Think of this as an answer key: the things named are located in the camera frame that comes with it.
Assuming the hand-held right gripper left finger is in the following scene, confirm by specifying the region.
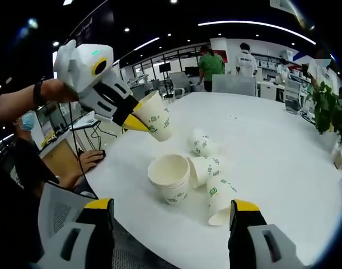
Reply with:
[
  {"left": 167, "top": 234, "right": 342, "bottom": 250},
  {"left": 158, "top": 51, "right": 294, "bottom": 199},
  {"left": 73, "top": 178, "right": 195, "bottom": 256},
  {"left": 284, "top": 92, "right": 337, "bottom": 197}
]
[{"left": 29, "top": 197, "right": 115, "bottom": 269}]

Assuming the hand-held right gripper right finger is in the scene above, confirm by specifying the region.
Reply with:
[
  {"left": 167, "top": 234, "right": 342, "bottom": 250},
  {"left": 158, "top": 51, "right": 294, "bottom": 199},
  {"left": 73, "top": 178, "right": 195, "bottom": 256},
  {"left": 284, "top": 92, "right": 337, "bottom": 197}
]
[{"left": 228, "top": 198, "right": 304, "bottom": 269}]

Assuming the green-printed white paper cup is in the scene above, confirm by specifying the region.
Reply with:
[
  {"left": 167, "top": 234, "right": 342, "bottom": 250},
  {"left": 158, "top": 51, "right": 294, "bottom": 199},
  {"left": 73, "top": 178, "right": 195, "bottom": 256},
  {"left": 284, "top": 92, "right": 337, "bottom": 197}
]
[{"left": 136, "top": 90, "right": 175, "bottom": 142}]

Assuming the pile of paper cups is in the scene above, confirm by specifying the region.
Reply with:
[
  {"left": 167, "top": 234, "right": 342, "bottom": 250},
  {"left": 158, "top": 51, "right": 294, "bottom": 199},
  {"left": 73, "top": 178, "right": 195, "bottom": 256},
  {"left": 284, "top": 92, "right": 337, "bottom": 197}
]
[{"left": 147, "top": 128, "right": 239, "bottom": 226}]

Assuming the person's left hand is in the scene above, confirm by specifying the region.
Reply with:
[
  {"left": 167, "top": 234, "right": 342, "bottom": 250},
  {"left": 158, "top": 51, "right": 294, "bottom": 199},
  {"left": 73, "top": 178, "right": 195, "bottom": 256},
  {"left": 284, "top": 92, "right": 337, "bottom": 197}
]
[{"left": 44, "top": 79, "right": 79, "bottom": 105}]

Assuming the black screen on stand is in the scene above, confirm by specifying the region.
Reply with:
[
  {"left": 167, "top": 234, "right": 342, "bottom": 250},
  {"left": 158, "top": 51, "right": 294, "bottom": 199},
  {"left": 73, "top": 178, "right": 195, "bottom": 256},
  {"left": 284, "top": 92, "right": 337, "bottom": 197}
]
[{"left": 159, "top": 63, "right": 171, "bottom": 96}]

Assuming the black wristband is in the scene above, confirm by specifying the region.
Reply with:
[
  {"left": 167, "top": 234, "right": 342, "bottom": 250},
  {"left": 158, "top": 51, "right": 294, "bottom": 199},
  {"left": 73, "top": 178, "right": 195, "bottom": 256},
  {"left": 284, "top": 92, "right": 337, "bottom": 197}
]
[{"left": 32, "top": 80, "right": 46, "bottom": 108}]

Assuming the white office chair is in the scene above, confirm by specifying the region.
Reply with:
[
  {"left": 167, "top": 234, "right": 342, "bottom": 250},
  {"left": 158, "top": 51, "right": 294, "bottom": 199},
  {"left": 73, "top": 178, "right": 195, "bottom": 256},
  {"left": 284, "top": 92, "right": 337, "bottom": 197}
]
[{"left": 169, "top": 72, "right": 193, "bottom": 99}]

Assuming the white table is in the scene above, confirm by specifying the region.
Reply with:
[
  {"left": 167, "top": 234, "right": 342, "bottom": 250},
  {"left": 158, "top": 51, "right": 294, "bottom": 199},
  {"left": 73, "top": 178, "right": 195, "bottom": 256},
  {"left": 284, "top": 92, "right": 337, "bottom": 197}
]
[{"left": 83, "top": 92, "right": 342, "bottom": 267}]

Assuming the white chair back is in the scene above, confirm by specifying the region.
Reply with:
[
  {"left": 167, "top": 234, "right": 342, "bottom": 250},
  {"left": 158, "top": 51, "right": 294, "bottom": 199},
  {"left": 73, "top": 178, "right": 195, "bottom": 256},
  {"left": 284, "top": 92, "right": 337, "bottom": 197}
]
[{"left": 212, "top": 74, "right": 257, "bottom": 98}]

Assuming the grey desktop device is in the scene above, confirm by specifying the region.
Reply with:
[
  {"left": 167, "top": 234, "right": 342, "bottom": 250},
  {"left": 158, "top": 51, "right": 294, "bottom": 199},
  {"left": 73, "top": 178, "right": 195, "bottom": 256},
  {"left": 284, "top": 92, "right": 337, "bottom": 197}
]
[{"left": 284, "top": 94, "right": 301, "bottom": 114}]

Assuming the green potted plant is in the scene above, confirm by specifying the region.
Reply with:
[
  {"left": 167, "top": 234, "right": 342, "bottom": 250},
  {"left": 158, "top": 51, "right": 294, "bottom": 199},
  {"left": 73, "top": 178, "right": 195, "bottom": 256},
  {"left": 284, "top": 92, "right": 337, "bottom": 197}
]
[{"left": 307, "top": 81, "right": 342, "bottom": 144}]

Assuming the long ceiling light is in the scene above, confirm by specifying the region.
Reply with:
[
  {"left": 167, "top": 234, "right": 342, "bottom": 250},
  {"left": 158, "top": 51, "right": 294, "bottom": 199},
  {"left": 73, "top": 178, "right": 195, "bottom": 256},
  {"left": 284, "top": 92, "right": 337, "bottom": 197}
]
[{"left": 198, "top": 20, "right": 317, "bottom": 45}]

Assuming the storage shelf with bins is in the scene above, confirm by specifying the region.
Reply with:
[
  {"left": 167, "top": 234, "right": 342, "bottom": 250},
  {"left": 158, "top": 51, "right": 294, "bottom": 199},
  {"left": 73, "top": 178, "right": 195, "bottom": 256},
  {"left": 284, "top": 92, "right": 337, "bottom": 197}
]
[{"left": 254, "top": 52, "right": 300, "bottom": 74}]

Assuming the black cable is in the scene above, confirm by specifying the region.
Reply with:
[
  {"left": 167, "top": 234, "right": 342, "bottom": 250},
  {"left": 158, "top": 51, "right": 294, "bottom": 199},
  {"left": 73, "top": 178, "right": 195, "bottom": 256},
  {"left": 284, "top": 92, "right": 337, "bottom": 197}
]
[{"left": 67, "top": 102, "right": 89, "bottom": 183}]

